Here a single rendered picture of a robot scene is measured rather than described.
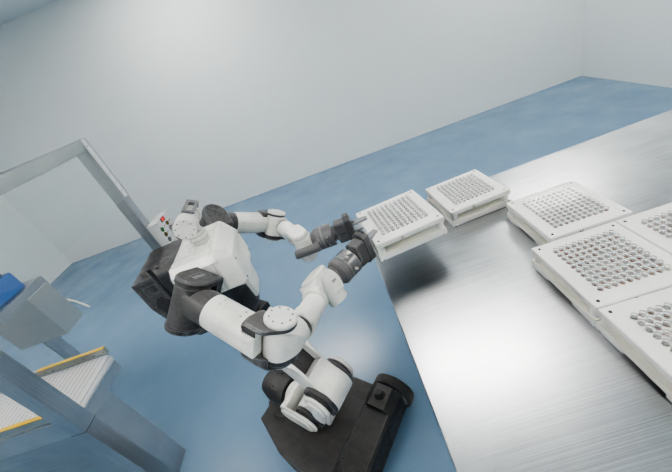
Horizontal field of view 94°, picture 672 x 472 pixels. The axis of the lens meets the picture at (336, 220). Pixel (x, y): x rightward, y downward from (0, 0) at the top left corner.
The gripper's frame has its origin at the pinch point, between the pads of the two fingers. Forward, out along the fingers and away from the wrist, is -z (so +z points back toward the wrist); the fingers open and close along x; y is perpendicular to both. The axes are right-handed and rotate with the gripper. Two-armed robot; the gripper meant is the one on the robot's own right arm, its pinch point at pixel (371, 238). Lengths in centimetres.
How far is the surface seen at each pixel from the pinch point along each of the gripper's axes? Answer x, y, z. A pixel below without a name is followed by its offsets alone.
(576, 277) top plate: 12, 54, -15
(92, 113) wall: -83, -451, -11
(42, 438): 25, -82, 122
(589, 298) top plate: 12, 58, -10
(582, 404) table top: 18, 62, 13
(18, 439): 21, -87, 127
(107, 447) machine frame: 34, -62, 106
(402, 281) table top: 17.9, 7.3, -0.1
